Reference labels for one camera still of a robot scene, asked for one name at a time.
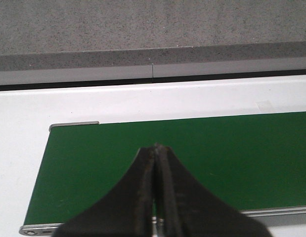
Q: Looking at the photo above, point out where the green conveyor belt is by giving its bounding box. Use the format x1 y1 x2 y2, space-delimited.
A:
23 111 306 226

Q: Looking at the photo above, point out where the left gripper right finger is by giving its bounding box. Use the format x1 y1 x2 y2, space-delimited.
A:
155 144 271 237

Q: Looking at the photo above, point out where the grey stone counter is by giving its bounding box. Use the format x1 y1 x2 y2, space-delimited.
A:
0 0 306 72

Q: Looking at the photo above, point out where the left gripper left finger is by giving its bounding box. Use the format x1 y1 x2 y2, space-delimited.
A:
53 147 155 237

